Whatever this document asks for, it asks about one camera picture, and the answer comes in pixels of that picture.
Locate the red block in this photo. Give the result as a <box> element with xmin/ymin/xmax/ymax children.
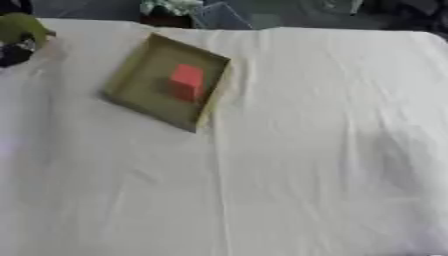
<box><xmin>168</xmin><ymin>63</ymin><xmax>207</xmax><ymax>103</ymax></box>

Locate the green round toy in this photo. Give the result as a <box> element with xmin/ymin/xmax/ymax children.
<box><xmin>0</xmin><ymin>12</ymin><xmax>58</xmax><ymax>48</ymax></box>

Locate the grey chair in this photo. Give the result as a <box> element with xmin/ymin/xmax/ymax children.
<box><xmin>190</xmin><ymin>1</ymin><xmax>256</xmax><ymax>30</ymax></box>

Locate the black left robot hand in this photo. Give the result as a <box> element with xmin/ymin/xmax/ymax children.
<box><xmin>0</xmin><ymin>37</ymin><xmax>39</xmax><ymax>69</ymax></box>

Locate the white and green bundle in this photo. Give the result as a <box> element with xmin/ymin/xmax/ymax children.
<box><xmin>138</xmin><ymin>0</ymin><xmax>205</xmax><ymax>17</ymax></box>

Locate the tan cardboard box green inside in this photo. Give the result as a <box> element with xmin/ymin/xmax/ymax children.
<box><xmin>99</xmin><ymin>32</ymin><xmax>233</xmax><ymax>134</ymax></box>

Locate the dark red object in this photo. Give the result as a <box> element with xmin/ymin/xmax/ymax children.
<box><xmin>138</xmin><ymin>13</ymin><xmax>195</xmax><ymax>29</ymax></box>

